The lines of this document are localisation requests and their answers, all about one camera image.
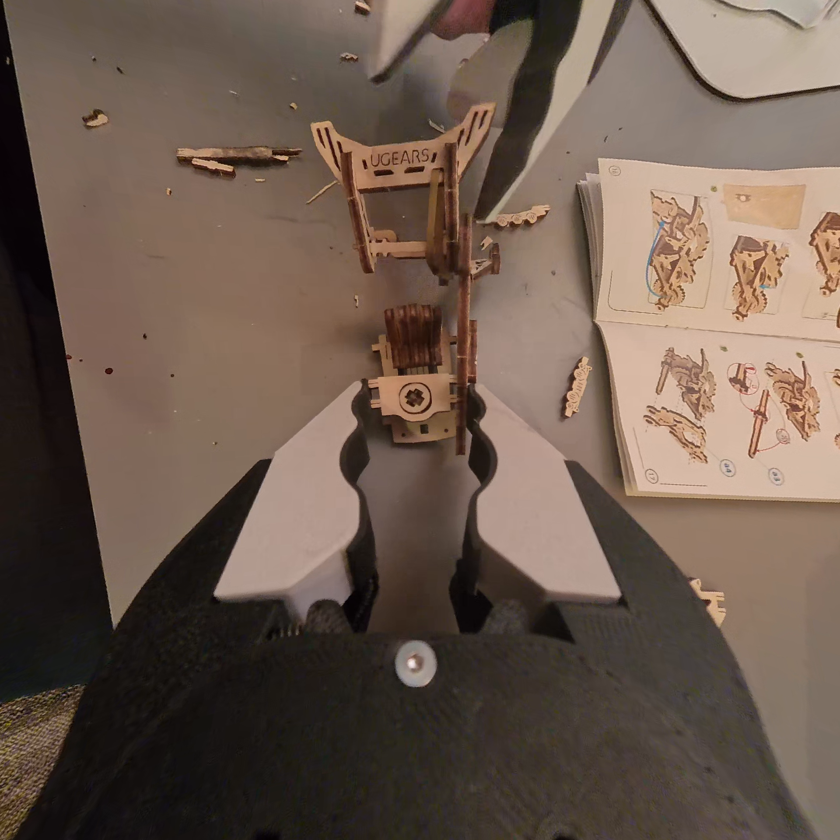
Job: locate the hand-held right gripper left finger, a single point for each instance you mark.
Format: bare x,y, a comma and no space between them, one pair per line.
295,525

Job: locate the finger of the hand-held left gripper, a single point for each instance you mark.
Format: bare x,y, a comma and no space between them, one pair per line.
571,65
407,33

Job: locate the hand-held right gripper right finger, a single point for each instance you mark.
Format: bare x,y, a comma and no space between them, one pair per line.
544,525

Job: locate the partly built wooden model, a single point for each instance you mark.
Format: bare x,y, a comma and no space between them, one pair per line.
400,180

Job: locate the small wooden plate with hole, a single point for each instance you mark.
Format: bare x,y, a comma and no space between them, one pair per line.
387,397

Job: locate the wooden model side plate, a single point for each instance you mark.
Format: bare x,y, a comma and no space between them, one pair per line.
712,600

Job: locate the person's left hand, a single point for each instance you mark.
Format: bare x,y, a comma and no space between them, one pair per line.
466,16

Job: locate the small wooden track strip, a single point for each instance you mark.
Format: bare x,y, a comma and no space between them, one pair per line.
522,216
575,387

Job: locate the open instruction booklet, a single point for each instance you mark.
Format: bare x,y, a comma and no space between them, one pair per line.
613,229

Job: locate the thin wooden splinter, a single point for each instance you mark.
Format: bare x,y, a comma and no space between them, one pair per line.
321,192

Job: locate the dark wooden sprue scrap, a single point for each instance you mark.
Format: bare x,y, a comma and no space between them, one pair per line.
249,155

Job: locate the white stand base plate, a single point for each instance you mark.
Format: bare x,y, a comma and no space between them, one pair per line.
754,65

